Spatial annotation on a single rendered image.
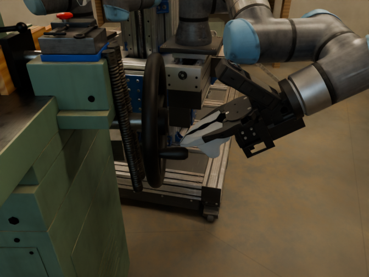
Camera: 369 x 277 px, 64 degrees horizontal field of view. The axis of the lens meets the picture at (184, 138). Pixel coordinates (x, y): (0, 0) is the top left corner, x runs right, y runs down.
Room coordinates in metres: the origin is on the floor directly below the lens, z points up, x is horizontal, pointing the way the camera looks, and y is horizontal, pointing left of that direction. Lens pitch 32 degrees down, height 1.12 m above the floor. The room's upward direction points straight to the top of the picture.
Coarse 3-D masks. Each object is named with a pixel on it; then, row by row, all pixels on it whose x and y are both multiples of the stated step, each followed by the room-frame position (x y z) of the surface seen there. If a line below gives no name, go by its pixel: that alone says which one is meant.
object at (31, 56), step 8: (16, 32) 0.57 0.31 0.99; (0, 40) 0.52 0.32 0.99; (8, 40) 0.53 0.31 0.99; (16, 40) 0.55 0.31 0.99; (24, 40) 0.58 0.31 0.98; (32, 40) 0.61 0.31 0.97; (8, 48) 0.52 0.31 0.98; (16, 48) 0.54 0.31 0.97; (24, 48) 0.57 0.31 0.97; (32, 48) 0.60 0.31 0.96; (8, 56) 0.52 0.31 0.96; (16, 56) 0.54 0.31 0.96; (24, 56) 0.56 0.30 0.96; (32, 56) 0.56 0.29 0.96; (8, 64) 0.52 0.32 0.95; (16, 64) 0.53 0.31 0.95; (24, 64) 0.55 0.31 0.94; (16, 72) 0.52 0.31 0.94; (24, 72) 0.55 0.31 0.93; (16, 80) 0.52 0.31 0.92; (24, 80) 0.54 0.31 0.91
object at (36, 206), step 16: (80, 144) 0.56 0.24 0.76; (64, 160) 0.47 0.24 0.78; (80, 160) 0.54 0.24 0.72; (48, 176) 0.40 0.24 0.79; (64, 176) 0.45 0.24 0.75; (16, 192) 0.35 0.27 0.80; (32, 192) 0.35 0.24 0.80; (48, 192) 0.38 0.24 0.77; (64, 192) 0.43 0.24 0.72; (0, 208) 0.35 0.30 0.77; (16, 208) 0.35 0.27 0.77; (32, 208) 0.35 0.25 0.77; (48, 208) 0.37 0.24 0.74; (0, 224) 0.35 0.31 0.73; (16, 224) 0.35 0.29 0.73; (32, 224) 0.35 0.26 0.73; (48, 224) 0.35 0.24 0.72
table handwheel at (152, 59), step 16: (160, 64) 0.56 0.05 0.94; (144, 80) 0.49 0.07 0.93; (160, 80) 0.67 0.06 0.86; (144, 96) 0.47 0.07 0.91; (160, 96) 0.67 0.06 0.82; (144, 112) 0.45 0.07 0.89; (160, 112) 0.55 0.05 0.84; (112, 128) 0.55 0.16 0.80; (144, 128) 0.43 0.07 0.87; (160, 128) 0.54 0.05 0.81; (144, 144) 0.43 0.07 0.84; (160, 144) 0.54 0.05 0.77; (144, 160) 0.42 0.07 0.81; (160, 160) 0.52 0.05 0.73; (160, 176) 0.45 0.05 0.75
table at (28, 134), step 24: (0, 96) 0.49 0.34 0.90; (24, 96) 0.49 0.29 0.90; (48, 96) 0.49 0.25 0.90; (0, 120) 0.40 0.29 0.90; (24, 120) 0.40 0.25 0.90; (48, 120) 0.45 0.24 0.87; (72, 120) 0.48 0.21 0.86; (96, 120) 0.48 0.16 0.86; (0, 144) 0.33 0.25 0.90; (24, 144) 0.36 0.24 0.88; (0, 168) 0.30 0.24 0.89; (24, 168) 0.35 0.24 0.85; (0, 192) 0.28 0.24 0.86
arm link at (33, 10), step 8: (24, 0) 1.20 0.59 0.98; (32, 0) 1.15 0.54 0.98; (40, 0) 1.15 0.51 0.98; (48, 0) 1.17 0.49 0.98; (56, 0) 1.19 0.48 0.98; (64, 0) 1.23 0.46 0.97; (32, 8) 1.17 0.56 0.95; (40, 8) 1.15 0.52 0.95; (48, 8) 1.18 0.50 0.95; (56, 8) 1.21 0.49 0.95; (64, 8) 1.24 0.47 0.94
